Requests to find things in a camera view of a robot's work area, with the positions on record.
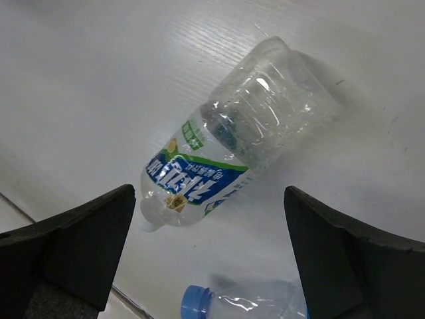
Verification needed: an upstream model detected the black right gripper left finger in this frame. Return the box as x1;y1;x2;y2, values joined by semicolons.
1;184;135;318

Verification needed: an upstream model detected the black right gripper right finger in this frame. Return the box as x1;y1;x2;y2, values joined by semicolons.
284;186;424;318

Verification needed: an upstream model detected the crushed bottle blue label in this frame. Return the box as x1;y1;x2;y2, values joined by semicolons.
180;280;310;319

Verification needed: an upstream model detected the clear bottle green blue label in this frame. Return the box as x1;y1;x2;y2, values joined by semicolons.
140;37;335;232

